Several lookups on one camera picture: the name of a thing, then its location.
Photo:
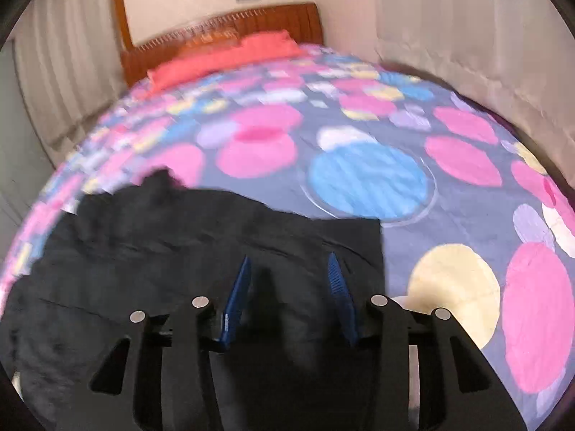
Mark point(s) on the beige left curtain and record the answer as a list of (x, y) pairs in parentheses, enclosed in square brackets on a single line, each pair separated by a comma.
[(68, 63)]

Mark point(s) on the colourful dotted bed cover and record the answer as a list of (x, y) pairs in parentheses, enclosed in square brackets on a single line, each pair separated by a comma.
[(470, 221)]

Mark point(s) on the wooden headboard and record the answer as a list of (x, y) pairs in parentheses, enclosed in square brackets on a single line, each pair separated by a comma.
[(301, 20)]

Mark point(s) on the orange embroidered pillow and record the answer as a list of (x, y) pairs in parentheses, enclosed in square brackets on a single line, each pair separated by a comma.
[(214, 39)]

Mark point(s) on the beige right curtain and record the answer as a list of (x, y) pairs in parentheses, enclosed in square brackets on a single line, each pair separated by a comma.
[(514, 57)]

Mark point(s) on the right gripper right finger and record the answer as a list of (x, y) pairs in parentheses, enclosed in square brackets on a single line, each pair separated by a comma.
[(458, 389)]

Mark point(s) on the black puffer jacket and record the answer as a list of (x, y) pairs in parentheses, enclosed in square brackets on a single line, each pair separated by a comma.
[(155, 247)]

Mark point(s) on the beige curtain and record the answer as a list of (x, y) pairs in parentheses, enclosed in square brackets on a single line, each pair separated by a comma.
[(68, 63), (514, 57)]

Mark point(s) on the red folded blanket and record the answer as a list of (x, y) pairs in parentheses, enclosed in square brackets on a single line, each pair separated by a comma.
[(254, 48)]

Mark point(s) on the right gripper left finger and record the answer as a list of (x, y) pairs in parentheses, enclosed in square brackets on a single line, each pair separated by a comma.
[(157, 375)]

